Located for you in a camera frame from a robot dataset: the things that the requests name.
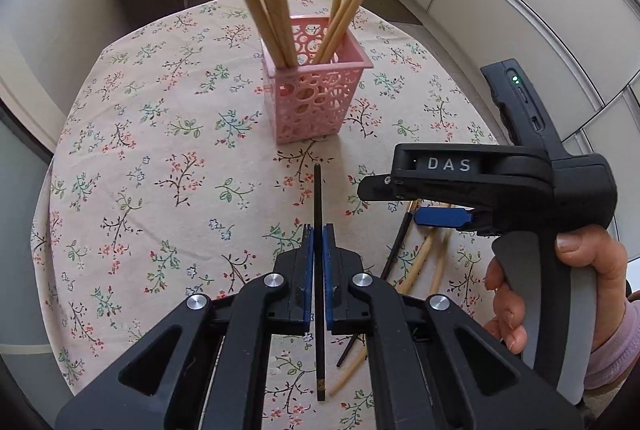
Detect single pale wood chopstick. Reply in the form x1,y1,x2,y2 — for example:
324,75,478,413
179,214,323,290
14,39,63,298
428,230,449,297
327,232,437,397

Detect person's right hand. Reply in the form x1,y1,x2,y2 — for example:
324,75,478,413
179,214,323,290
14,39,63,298
483,225,630,355

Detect black chopstick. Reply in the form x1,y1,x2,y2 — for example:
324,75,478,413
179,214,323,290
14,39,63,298
312,163,329,402
336,199,419,369

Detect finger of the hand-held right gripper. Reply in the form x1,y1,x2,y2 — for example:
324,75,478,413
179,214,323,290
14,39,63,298
414,205,496,238
356,142,555,212

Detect frosted glass sliding door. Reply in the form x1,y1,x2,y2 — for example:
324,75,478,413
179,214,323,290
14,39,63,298
0,75,76,430

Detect person's right forearm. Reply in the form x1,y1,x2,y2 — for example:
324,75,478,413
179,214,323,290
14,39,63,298
582,299,640,392

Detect floral tablecloth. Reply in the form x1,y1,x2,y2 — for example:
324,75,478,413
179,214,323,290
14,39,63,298
29,0,502,430

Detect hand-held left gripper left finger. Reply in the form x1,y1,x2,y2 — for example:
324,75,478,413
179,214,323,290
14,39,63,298
54,224,316,430

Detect pink perforated utensil holder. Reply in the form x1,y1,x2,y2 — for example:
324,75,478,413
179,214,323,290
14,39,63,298
259,13,374,145

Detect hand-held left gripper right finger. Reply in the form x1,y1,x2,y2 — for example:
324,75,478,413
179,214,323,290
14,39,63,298
322,224,587,430

